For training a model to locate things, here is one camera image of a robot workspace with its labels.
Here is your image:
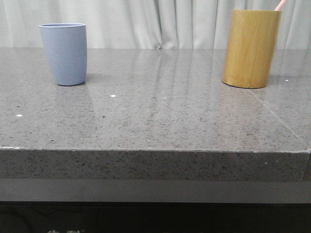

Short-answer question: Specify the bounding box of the bamboo cylinder holder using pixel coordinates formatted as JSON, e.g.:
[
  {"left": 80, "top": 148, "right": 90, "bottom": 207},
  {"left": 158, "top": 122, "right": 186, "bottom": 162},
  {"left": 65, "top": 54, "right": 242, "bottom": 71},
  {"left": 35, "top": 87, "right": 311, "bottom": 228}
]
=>
[{"left": 222, "top": 9, "right": 281, "bottom": 89}]

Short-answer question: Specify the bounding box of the pink chopstick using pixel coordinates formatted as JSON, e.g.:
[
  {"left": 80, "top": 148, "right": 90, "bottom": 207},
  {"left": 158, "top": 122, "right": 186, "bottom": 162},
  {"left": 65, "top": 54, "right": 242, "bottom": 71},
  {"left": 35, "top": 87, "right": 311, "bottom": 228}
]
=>
[{"left": 275, "top": 0, "right": 287, "bottom": 11}]

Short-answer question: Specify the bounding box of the white curtain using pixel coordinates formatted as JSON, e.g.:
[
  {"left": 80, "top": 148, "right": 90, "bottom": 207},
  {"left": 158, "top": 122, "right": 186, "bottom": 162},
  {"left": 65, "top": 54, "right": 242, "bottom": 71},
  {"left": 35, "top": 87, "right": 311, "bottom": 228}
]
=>
[{"left": 0, "top": 0, "right": 311, "bottom": 50}]

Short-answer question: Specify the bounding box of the blue plastic cup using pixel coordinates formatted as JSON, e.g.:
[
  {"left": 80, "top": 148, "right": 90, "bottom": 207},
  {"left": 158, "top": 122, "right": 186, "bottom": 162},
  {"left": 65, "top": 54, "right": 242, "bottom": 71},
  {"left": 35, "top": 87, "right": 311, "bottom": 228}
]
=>
[{"left": 39, "top": 23, "right": 87, "bottom": 86}]

